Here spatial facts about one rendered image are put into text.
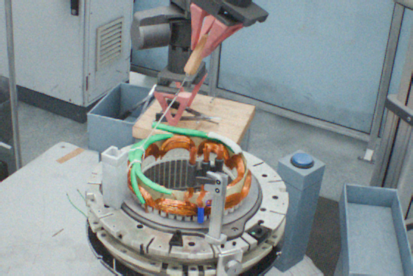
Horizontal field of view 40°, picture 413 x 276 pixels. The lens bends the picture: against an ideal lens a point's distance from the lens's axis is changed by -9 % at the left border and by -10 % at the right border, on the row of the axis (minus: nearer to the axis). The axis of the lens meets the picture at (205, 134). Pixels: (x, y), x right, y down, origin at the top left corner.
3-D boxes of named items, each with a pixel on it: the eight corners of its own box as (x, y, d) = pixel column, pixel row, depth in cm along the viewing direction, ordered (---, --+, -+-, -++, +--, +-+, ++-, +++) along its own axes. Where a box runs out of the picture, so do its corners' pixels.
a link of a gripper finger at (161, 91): (151, 127, 116) (153, 81, 111) (164, 111, 122) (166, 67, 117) (186, 133, 114) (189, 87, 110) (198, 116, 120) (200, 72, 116)
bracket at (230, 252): (212, 271, 86) (214, 246, 83) (234, 266, 87) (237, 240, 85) (217, 280, 84) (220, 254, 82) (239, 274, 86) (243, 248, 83)
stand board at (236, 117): (132, 137, 119) (132, 126, 118) (165, 97, 136) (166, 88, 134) (232, 159, 115) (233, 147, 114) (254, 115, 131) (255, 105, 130)
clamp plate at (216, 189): (219, 196, 79) (221, 178, 78) (203, 190, 80) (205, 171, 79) (221, 195, 80) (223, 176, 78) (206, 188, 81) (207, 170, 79)
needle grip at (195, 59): (183, 71, 85) (202, 36, 82) (184, 66, 86) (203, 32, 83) (193, 76, 85) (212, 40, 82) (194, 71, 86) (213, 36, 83)
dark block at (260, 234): (245, 240, 88) (248, 229, 87) (256, 232, 90) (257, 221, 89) (257, 246, 87) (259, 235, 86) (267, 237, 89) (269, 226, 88)
